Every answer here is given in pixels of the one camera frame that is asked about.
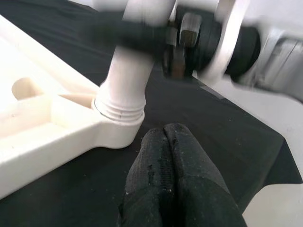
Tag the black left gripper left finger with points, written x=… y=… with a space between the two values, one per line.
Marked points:
x=146 y=184

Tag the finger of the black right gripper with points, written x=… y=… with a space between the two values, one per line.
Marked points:
x=123 y=30

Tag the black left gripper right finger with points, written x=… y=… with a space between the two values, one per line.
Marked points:
x=203 y=194

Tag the white plastic table leg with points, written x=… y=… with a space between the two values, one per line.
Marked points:
x=127 y=82

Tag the white plastic table top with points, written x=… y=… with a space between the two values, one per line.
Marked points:
x=47 y=123

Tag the small grey tape strip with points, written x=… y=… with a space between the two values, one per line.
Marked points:
x=210 y=92

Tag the black tablecloth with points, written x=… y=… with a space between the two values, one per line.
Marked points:
x=213 y=142

